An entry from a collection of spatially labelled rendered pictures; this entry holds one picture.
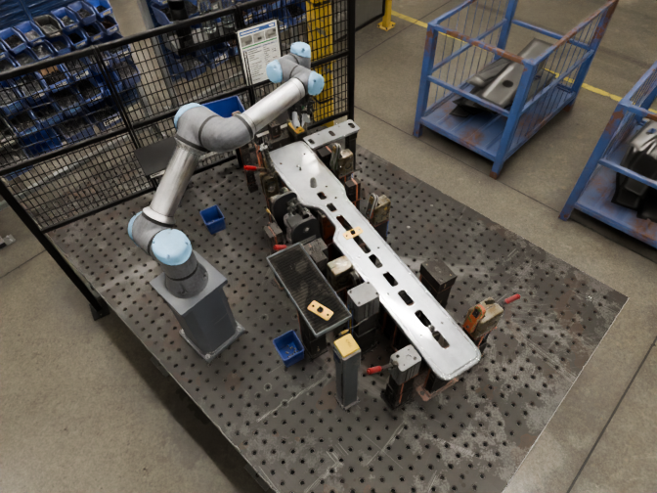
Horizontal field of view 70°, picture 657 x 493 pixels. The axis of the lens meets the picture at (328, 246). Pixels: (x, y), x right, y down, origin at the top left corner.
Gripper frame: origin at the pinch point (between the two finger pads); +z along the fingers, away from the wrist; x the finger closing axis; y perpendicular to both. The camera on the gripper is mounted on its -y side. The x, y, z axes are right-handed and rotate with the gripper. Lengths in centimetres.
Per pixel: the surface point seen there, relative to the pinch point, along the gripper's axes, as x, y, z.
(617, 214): 196, 86, 91
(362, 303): -27, 79, 19
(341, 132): 34.6, -10.9, 22.8
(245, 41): 7, -55, -13
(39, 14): -56, -203, 12
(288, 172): -3.0, -3.0, 26.8
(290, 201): -23.0, 28.8, 11.4
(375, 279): -10, 69, 28
